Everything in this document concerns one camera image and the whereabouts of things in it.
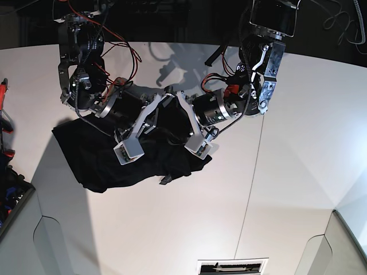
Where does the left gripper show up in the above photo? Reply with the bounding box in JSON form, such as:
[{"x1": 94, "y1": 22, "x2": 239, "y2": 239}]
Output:
[{"x1": 177, "y1": 91, "x2": 210, "y2": 143}]

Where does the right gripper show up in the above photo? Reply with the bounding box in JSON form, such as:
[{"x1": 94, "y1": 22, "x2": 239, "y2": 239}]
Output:
[{"x1": 114, "y1": 93, "x2": 174, "y2": 149}]

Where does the black t-shirt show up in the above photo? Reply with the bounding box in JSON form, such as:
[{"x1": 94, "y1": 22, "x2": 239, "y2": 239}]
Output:
[{"x1": 52, "y1": 97, "x2": 212, "y2": 193}]

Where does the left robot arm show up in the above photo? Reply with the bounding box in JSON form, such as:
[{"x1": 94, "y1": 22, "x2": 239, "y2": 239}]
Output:
[{"x1": 177, "y1": 1, "x2": 300, "y2": 147}]

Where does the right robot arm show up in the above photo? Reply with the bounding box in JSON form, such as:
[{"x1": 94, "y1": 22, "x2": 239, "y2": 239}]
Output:
[{"x1": 53, "y1": 1, "x2": 163, "y2": 150}]

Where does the printed paper sheet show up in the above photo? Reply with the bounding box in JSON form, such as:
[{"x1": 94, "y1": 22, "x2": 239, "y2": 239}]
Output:
[{"x1": 197, "y1": 258, "x2": 269, "y2": 275}]

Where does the red orange hand tool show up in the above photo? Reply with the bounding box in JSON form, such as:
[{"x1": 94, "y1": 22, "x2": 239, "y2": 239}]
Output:
[{"x1": 0, "y1": 78, "x2": 15, "y2": 158}]

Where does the grey bin with clutter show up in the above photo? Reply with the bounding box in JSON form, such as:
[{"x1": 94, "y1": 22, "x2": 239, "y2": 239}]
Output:
[{"x1": 1, "y1": 154, "x2": 35, "y2": 239}]

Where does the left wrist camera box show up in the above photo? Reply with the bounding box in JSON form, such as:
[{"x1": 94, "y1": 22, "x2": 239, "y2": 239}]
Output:
[{"x1": 185, "y1": 136, "x2": 213, "y2": 160}]

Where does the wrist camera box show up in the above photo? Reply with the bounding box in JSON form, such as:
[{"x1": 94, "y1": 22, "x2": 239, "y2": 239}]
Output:
[
  {"x1": 114, "y1": 137, "x2": 145, "y2": 165},
  {"x1": 185, "y1": 136, "x2": 213, "y2": 160}
]

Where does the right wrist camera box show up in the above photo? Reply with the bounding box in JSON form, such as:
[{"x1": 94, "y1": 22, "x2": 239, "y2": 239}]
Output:
[{"x1": 114, "y1": 137, "x2": 145, "y2": 165}]

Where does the grey right table bracket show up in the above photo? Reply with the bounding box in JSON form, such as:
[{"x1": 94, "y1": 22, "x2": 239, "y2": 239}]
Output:
[{"x1": 295, "y1": 210, "x2": 366, "y2": 275}]

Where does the grey coiled cable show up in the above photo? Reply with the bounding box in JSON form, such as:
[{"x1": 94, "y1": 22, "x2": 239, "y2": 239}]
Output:
[{"x1": 322, "y1": 0, "x2": 367, "y2": 55}]

